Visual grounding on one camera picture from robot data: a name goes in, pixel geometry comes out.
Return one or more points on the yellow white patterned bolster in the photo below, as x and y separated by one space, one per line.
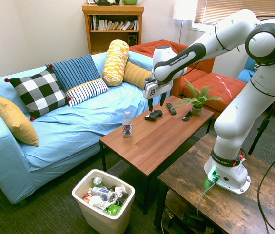
115 63

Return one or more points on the blue striped pillow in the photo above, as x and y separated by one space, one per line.
75 70

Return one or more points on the navy white striped pillow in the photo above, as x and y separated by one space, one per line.
86 92

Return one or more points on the crushed white blue can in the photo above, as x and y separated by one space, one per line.
102 192

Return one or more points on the plain mustard yellow pillow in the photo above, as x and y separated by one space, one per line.
15 119

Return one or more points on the wooden coffee table black frame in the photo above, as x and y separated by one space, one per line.
157 141

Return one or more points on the white crumpled tissue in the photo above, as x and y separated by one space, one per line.
97 202

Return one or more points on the light blue sofa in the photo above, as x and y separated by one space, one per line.
79 131

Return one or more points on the rustic dark wooden table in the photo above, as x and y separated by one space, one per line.
225 207

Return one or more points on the black game controller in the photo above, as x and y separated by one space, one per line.
154 115

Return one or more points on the wooden bookshelf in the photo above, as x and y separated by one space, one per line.
108 41

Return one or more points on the green bowl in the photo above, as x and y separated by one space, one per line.
129 2

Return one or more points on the green drink can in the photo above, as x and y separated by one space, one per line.
97 181

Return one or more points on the white plastic trash bin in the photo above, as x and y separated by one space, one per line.
98 219

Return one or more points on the white shade floor lamp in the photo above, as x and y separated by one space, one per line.
185 9

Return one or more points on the wooden window blinds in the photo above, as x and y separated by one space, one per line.
237 7

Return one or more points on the mustard striped pillow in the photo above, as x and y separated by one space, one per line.
135 74

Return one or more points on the row of books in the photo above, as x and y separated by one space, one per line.
114 25

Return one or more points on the orange ottoman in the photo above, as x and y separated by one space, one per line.
222 85

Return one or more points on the small black speaker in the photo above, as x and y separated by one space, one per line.
132 39

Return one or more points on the black camera tripod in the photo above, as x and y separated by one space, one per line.
261 129

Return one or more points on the black white checkered pillow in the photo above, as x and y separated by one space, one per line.
40 92

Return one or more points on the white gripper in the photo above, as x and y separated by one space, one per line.
155 89

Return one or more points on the black TV remote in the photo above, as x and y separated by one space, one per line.
171 108

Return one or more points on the black equipment under table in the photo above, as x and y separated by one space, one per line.
188 220

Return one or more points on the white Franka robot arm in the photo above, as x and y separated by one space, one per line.
235 122

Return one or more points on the black sunglasses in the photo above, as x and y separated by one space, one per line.
186 117

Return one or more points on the potted green fern plant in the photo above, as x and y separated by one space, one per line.
197 108

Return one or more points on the clear plastic bottle purple label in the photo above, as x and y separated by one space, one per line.
127 126

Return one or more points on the crumpled grey paper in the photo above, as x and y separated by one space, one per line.
120 191

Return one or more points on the red snack wrapper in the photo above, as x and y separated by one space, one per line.
86 197

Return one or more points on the green plastic wrapper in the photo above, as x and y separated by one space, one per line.
113 209

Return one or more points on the black object on bookshelf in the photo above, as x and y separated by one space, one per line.
103 2

